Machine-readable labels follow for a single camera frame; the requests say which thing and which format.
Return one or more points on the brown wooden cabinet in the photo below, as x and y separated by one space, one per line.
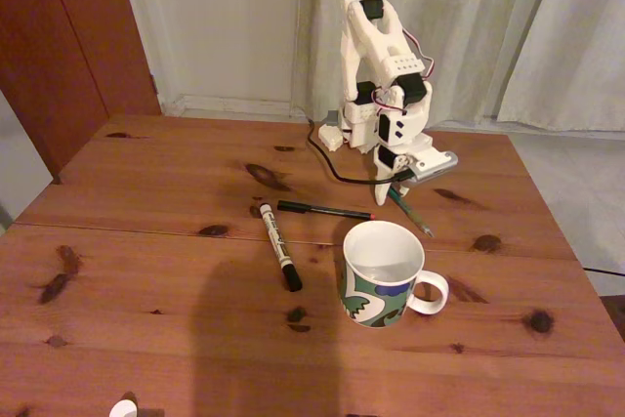
58 46

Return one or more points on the dark object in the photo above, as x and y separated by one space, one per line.
615 312

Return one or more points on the white marker with black cap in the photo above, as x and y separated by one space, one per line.
276 238

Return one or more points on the green mechanical pencil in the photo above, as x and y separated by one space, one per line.
415 219

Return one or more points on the small grey box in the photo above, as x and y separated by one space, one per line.
333 118

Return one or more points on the white mug with green pattern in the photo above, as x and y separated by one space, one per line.
361 290

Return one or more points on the silver camera box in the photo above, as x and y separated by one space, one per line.
434 168

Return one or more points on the black pen with red end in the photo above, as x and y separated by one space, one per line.
322 210

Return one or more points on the small white round object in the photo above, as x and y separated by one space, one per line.
122 409

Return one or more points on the white curtain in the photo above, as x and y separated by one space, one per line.
464 21
586 46

